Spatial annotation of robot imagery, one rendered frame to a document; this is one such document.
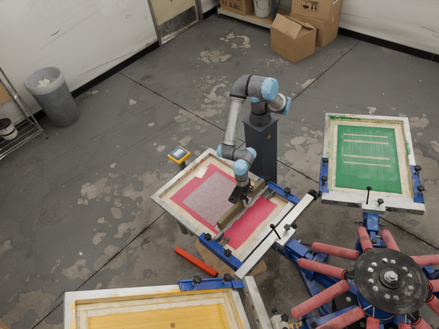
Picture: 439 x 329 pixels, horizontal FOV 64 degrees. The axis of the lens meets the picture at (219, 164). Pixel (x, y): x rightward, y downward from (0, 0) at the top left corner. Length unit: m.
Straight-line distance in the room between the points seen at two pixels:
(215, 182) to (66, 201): 2.09
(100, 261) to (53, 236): 0.63
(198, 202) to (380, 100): 2.96
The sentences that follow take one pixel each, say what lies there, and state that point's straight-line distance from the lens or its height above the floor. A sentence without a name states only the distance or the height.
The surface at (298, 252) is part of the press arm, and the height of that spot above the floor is 1.04.
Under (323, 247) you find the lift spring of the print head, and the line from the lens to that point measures 1.99.
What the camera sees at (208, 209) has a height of 0.96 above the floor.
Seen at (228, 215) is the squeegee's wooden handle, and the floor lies 1.14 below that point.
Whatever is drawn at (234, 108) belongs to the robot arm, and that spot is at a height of 1.61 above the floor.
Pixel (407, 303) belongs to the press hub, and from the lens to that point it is 1.73.
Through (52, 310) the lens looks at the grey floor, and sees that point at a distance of 3.51.
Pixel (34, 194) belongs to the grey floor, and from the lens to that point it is 4.39.
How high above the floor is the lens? 2.84
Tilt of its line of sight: 48 degrees down
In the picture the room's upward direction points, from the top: 10 degrees counter-clockwise
